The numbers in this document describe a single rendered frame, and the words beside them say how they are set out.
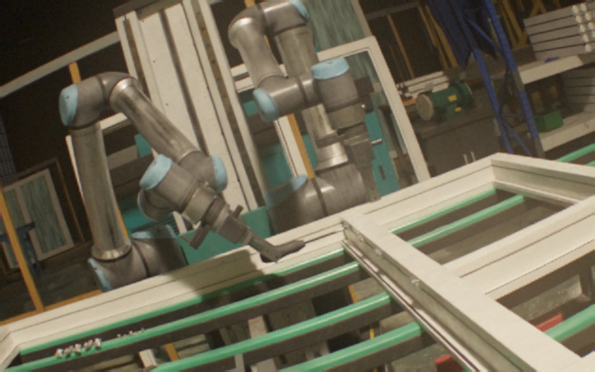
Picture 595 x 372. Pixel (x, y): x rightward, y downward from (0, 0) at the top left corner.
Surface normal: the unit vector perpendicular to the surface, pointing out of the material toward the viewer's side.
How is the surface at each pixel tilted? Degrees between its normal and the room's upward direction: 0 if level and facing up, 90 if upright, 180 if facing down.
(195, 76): 90
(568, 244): 90
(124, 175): 90
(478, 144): 90
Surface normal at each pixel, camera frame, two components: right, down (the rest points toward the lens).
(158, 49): -0.04, 0.13
